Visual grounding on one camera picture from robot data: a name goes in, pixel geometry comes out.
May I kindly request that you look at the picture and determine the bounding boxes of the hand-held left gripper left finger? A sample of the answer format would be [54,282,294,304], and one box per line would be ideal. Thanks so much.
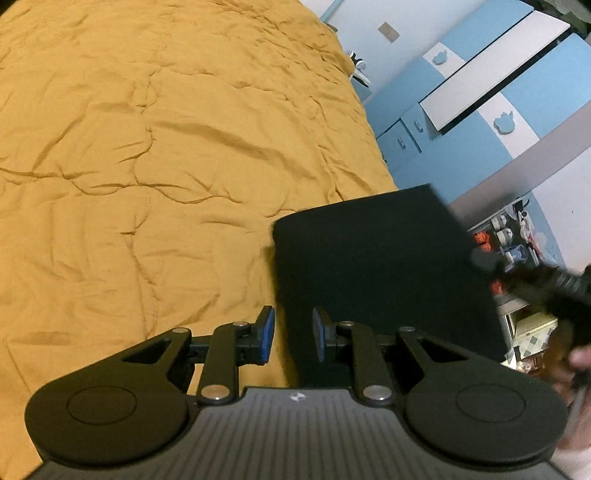
[122,305,276,407]

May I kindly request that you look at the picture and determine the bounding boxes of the shelf of figurines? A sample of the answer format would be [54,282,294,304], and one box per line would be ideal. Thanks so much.
[465,198,561,370]

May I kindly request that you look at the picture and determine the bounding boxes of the person's right hand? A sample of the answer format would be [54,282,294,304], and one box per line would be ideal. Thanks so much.
[549,323,591,416]

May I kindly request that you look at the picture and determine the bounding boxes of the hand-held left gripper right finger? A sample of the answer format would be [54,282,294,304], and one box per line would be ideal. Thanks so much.
[312,307,468,407]

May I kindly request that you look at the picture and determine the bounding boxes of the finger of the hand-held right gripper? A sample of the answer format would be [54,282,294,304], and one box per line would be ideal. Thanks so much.
[469,247,511,280]

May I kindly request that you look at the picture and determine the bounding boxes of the yellow blanket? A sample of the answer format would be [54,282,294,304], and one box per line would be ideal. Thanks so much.
[0,0,403,468]

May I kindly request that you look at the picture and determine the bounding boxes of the black pants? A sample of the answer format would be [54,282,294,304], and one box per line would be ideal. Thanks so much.
[271,183,509,391]

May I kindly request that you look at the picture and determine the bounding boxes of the blue and white wardrobe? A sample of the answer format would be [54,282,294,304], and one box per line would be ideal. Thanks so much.
[318,0,591,217]

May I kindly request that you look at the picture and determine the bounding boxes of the blue bedside cabinet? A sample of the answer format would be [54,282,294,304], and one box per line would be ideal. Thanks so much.
[375,103,435,178]

